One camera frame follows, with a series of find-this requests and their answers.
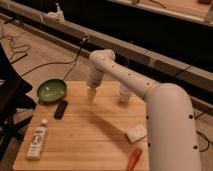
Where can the wooden rail beam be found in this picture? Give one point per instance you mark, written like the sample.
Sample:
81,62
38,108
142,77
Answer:
164,47

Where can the black chair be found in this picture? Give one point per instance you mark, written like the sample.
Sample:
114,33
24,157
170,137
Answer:
13,95

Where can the green ceramic bowl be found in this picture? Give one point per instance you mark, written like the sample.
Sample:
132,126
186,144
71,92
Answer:
51,90

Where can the white object on rail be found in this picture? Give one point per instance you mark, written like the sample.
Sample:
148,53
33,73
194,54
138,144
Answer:
58,15

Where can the white rectangular sponge block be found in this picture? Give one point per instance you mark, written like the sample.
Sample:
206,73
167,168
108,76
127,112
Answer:
136,133

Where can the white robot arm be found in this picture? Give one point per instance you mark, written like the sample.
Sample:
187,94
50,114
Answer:
171,130

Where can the white tube with cap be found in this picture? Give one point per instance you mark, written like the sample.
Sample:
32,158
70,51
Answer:
35,147

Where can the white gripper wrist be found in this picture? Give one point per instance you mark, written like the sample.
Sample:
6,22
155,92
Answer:
94,80

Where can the translucent plastic cup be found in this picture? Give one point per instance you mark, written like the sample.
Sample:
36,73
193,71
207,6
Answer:
125,94

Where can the black rectangular remote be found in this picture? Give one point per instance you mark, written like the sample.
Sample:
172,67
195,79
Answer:
60,109

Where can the orange red marker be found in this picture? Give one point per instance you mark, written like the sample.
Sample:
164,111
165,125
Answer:
133,159

